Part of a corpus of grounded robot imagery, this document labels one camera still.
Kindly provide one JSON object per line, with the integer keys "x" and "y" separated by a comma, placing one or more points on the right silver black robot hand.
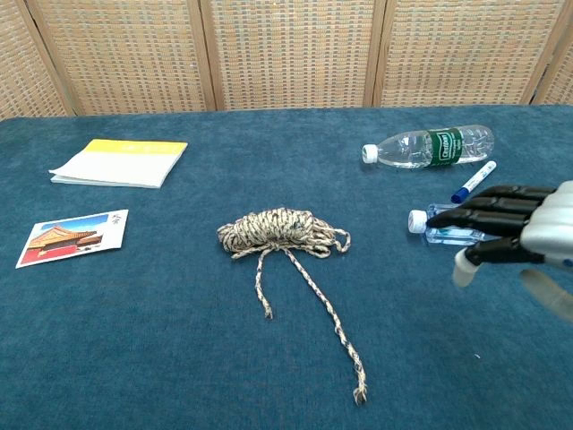
{"x": 550, "y": 224}

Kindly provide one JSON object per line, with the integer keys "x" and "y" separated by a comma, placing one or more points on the white marker blue cap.
{"x": 476, "y": 180}

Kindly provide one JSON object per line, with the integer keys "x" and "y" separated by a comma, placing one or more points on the green label water bottle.
{"x": 443, "y": 145}

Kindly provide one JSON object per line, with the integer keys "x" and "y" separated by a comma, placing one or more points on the clear unlabelled water bottle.
{"x": 417, "y": 221}

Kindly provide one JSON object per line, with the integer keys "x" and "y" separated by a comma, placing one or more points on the woven folding screen panel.
{"x": 291, "y": 54}
{"x": 561, "y": 76}
{"x": 125, "y": 54}
{"x": 22, "y": 67}
{"x": 461, "y": 54}

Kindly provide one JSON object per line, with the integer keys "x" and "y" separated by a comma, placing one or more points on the blue table cloth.
{"x": 179, "y": 336}

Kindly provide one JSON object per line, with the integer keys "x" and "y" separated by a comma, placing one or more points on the yellow and white notebook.
{"x": 121, "y": 168}

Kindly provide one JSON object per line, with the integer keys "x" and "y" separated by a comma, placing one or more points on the palace photo postcard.
{"x": 71, "y": 239}

